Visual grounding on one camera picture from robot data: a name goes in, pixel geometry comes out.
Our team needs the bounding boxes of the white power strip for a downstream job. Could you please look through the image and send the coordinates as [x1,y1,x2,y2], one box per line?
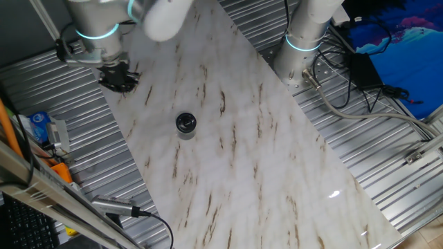
[329,2,352,27]

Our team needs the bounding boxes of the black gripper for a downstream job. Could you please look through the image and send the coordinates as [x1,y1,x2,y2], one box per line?
[98,59,141,93]

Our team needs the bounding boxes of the aluminium frame bar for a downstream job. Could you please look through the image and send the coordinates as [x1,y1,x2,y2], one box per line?
[0,140,139,249]

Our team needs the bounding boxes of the black cable bundle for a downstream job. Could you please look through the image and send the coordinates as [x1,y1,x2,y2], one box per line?
[310,17,425,113]

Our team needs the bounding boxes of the silver ribbed device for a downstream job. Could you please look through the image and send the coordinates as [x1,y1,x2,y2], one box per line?
[46,119,71,154]

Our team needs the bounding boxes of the black camera cable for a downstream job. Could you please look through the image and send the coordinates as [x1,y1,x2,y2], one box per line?
[138,210,174,249]

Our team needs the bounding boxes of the black keyboard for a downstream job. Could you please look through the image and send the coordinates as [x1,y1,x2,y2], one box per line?
[0,192,60,249]

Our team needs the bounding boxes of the clear glass jar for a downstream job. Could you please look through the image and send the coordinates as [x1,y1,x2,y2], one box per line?
[174,111,199,141]

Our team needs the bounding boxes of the black power adapter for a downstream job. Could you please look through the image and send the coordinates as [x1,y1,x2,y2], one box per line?
[347,51,385,92]

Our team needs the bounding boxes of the silver depth camera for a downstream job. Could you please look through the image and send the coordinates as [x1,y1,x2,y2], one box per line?
[91,194,141,219]

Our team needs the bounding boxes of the thick grey cable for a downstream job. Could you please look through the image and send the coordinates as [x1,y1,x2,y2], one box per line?
[301,68,443,139]

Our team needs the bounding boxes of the aluminium camera pole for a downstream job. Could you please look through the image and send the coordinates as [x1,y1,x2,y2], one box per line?
[28,0,62,42]

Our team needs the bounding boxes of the blue and white tissue pack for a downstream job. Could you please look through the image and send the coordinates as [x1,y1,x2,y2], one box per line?
[19,111,53,145]

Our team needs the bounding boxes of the orange button box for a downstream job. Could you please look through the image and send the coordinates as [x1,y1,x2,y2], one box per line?
[51,161,73,184]

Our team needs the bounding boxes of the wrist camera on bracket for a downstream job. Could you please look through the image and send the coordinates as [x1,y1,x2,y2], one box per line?
[55,37,107,68]

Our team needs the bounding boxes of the marble pattern board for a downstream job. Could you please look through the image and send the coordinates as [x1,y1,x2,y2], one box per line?
[78,0,404,249]

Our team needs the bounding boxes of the aluminium profile bar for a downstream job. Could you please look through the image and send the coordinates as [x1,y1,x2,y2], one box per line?
[404,133,443,166]

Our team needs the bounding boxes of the orange pole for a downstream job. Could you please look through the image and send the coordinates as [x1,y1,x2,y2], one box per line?
[0,98,24,159]

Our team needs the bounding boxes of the blue patterned cloth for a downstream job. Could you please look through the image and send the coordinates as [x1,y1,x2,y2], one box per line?
[342,0,443,120]

